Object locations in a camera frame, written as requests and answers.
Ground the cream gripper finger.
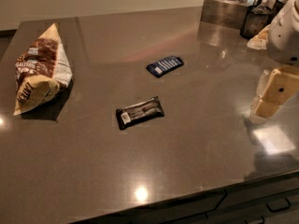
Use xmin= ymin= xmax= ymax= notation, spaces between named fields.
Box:
xmin=262 ymin=66 xmax=299 ymax=105
xmin=253 ymin=100 xmax=280 ymax=119

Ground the blue rxbar blueberry wrapper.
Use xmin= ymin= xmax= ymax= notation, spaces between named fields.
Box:
xmin=146 ymin=56 xmax=184 ymax=78

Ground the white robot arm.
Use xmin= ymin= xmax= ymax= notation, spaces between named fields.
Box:
xmin=251 ymin=0 xmax=299 ymax=119

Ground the black rxbar snack wrapper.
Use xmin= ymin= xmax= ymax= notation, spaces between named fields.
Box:
xmin=116 ymin=96 xmax=164 ymax=130

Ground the dark glass jar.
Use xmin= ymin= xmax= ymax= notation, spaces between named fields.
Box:
xmin=240 ymin=6 xmax=272 ymax=39

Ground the steel dispenser base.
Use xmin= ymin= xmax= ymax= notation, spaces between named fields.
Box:
xmin=201 ymin=0 xmax=249 ymax=29

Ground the brown and cream chip bag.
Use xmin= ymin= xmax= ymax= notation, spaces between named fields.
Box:
xmin=14 ymin=23 xmax=73 ymax=116

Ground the black drawer handle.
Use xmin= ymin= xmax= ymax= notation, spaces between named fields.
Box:
xmin=266 ymin=199 xmax=292 ymax=213

